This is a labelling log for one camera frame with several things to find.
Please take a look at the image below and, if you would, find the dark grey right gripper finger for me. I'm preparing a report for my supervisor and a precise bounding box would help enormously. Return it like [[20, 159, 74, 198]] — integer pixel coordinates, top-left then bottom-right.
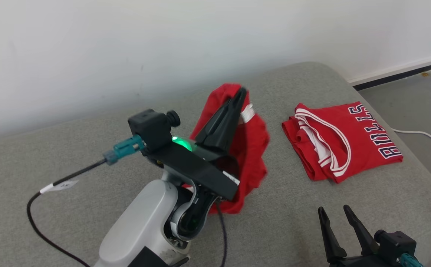
[[318, 207, 348, 264], [343, 205, 380, 256]]

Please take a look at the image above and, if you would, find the red white Bulls jersey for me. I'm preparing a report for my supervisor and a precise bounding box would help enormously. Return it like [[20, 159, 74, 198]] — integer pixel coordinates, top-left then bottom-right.
[[282, 102, 404, 184]]

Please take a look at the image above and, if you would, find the plain red garment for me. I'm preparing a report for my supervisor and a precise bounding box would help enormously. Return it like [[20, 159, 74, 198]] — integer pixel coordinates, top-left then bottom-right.
[[184, 83, 270, 215]]

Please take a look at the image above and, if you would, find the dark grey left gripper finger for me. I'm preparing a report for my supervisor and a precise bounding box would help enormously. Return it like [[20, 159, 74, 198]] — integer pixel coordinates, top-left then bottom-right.
[[215, 87, 248, 154], [194, 95, 240, 149]]

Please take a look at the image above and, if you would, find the black wall baseboard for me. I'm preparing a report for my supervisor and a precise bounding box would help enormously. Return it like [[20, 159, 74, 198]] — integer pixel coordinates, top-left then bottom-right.
[[353, 59, 431, 91]]

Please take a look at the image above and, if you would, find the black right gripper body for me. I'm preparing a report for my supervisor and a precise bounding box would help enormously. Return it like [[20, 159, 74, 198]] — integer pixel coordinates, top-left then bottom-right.
[[327, 252, 405, 267]]

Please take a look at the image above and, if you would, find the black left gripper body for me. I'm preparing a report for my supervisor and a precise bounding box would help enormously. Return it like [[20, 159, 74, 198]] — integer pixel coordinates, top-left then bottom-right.
[[147, 135, 240, 202]]

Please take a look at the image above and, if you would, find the teal right camera cable plug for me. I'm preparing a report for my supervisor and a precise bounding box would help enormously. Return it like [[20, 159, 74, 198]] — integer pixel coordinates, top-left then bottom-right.
[[399, 252, 424, 267]]

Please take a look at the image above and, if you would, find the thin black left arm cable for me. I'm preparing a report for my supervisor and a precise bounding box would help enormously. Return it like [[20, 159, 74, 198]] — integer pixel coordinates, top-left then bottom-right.
[[215, 200, 229, 267]]

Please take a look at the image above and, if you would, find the thin white floor cable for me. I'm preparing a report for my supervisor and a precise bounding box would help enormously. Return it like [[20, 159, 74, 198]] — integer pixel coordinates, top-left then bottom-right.
[[392, 128, 431, 149]]

